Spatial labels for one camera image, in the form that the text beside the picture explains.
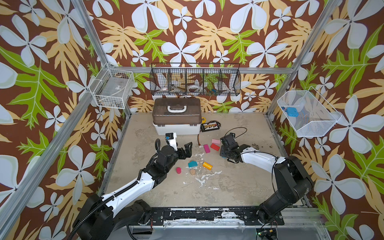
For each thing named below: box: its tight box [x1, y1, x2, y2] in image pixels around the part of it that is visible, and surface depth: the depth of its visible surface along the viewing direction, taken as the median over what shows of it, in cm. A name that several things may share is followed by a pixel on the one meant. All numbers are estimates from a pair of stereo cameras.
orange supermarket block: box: [202, 162, 213, 171], surface depth 93 cm
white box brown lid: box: [152, 98, 202, 136], surface depth 98 cm
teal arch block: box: [187, 160, 198, 168], surface depth 95 cm
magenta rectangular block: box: [203, 144, 211, 154], surface depth 103 cm
